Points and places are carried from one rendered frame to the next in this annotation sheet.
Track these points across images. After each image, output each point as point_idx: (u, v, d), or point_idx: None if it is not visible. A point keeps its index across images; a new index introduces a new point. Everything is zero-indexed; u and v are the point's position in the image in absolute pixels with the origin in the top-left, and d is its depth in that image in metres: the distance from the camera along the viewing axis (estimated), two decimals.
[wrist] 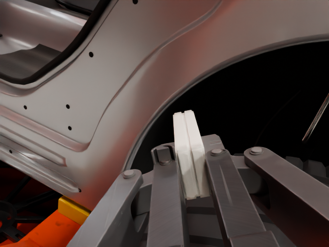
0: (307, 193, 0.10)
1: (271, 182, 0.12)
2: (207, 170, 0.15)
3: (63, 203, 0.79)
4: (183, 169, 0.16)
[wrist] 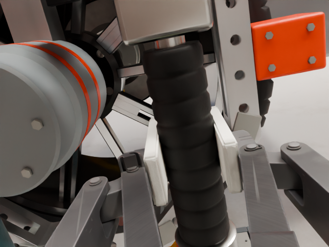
0: None
1: (305, 178, 0.12)
2: (241, 165, 0.15)
3: None
4: (151, 176, 0.16)
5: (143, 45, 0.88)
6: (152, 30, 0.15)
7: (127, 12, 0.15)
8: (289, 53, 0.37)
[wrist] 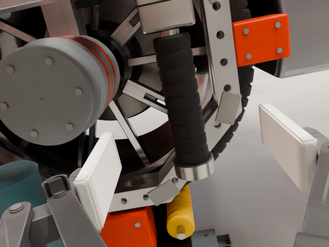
0: None
1: None
2: (321, 165, 0.14)
3: None
4: (82, 200, 0.15)
5: (140, 48, 0.74)
6: (159, 25, 0.27)
7: (145, 14, 0.26)
8: (261, 44, 0.48)
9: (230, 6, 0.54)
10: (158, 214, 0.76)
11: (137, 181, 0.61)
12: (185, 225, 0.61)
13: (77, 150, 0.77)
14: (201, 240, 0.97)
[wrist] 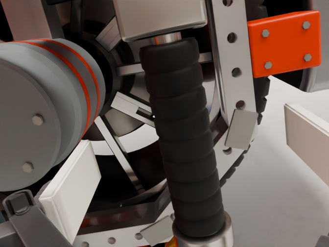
0: None
1: None
2: None
3: None
4: (49, 217, 0.14)
5: (131, 54, 0.60)
6: (149, 26, 0.16)
7: (125, 10, 0.16)
8: (284, 50, 0.38)
9: None
10: (155, 245, 0.65)
11: (129, 214, 0.51)
12: None
13: None
14: None
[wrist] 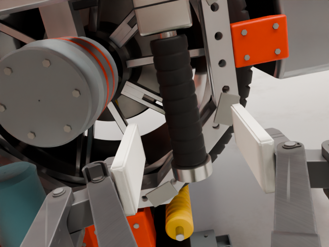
0: None
1: None
2: (277, 164, 0.14)
3: None
4: (119, 186, 0.15)
5: (139, 49, 0.74)
6: (156, 27, 0.27)
7: (142, 17, 0.26)
8: (259, 45, 0.48)
9: (229, 8, 0.54)
10: (157, 215, 0.76)
11: None
12: (184, 226, 0.60)
13: (76, 151, 0.77)
14: (200, 241, 0.97)
